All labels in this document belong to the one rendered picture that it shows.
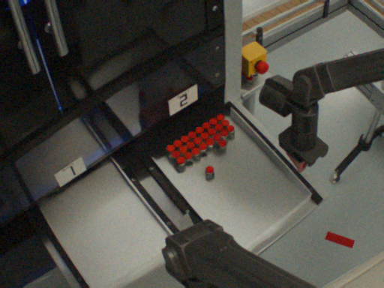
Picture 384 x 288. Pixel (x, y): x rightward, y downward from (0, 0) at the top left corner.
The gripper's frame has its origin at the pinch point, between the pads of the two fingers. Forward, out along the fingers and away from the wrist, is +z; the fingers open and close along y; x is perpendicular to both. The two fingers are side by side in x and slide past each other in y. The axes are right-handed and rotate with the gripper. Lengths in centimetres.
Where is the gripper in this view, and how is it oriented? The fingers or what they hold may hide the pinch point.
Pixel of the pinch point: (301, 168)
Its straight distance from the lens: 107.3
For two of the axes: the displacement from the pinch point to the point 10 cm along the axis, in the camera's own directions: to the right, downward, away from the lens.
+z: 1.3, 6.5, 7.5
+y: -5.9, -5.6, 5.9
